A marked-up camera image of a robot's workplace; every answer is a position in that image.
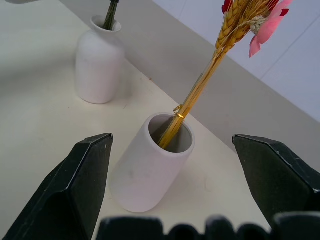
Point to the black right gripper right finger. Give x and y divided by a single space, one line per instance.
272 172

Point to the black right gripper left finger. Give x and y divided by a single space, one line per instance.
65 190

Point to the yellow wheat and pink bouquet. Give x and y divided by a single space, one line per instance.
200 82

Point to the white cylindrical vase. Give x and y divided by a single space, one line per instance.
145 180

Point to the white narrow-necked bottle vase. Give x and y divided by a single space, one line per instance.
98 65

